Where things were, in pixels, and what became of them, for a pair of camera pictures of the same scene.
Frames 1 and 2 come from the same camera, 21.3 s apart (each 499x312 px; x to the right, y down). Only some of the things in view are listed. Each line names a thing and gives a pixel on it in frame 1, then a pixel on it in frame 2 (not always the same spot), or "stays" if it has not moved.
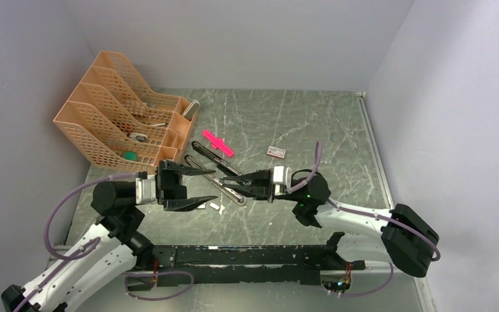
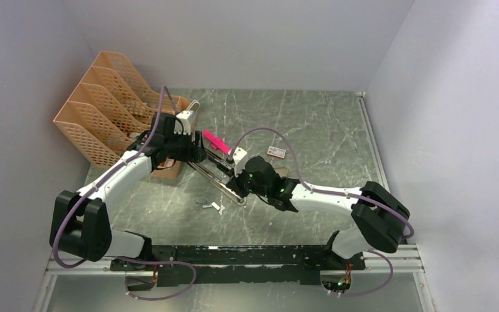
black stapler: (224, 168) stays
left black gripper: (169, 188) to (197, 153)
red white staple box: (276, 152) stays
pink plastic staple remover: (218, 143) stays
